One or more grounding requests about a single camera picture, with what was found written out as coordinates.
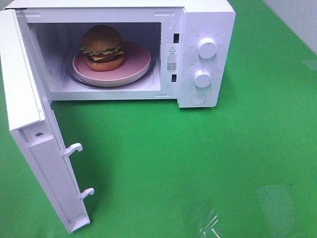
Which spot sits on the burger with lettuce and cheese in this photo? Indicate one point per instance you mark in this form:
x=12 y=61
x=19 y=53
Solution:
x=101 y=47

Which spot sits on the glass microwave turntable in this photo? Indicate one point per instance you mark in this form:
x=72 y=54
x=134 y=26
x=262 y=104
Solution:
x=146 y=82

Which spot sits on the clear tape patch on table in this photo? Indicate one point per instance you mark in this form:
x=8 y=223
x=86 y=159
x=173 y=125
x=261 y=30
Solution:
x=200 y=219

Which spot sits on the white microwave knob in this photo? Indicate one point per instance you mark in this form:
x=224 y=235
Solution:
x=207 y=47
x=202 y=78

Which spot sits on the pink plate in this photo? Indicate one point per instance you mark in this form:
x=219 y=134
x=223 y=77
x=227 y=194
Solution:
x=135 y=64

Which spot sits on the white microwave door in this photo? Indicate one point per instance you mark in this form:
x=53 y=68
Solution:
x=32 y=124

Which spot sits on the white microwave oven body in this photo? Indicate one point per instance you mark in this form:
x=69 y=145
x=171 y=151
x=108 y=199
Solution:
x=56 y=27

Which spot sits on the round white door release button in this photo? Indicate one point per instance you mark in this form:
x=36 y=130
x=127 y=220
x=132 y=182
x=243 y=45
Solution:
x=198 y=98

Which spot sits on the upper white microwave knob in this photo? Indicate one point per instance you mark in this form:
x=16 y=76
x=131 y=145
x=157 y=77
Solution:
x=207 y=47

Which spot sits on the white warning label with QR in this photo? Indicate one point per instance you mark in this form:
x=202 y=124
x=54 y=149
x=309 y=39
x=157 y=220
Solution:
x=171 y=58

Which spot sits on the lower white microwave knob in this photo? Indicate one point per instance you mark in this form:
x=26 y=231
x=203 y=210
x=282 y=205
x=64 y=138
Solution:
x=202 y=78

